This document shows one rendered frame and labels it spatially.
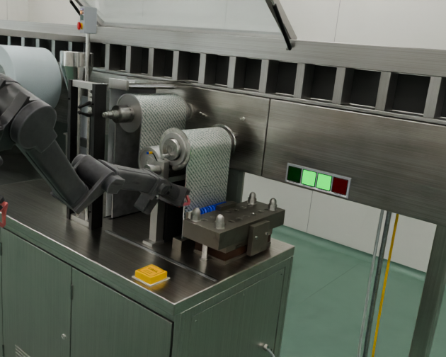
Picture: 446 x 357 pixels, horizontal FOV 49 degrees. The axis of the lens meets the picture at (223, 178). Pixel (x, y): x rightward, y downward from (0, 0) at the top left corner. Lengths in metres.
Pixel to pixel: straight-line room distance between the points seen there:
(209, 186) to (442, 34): 2.64
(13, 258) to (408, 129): 1.56
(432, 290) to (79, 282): 1.22
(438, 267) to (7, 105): 1.47
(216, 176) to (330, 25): 2.75
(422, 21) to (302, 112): 2.42
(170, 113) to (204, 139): 0.24
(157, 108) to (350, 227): 2.81
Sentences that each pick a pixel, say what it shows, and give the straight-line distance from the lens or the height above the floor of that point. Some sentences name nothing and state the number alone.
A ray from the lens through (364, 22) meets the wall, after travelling 4.22.
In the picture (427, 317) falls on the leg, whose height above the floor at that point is 0.76.
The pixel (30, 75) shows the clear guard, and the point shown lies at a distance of 2.46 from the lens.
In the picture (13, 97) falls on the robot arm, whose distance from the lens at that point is 0.79.
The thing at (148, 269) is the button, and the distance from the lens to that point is 1.54.
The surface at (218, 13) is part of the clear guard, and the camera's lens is 1.92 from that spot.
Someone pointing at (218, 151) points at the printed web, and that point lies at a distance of 1.78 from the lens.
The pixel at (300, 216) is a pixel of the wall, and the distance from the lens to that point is 4.57.
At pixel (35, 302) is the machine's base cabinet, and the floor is 0.58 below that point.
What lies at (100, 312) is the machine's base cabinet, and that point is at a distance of 1.74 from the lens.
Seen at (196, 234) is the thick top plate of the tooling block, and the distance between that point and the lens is 1.63.
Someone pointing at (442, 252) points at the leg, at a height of 1.01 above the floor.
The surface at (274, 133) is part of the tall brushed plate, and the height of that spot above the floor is 1.32.
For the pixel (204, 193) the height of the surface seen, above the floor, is 1.09.
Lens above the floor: 1.59
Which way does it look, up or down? 14 degrees down
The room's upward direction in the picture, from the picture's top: 5 degrees clockwise
